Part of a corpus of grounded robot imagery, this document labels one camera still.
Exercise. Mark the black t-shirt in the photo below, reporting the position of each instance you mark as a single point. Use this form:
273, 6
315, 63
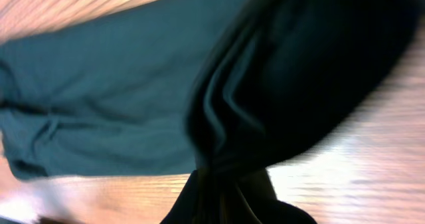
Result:
218, 89

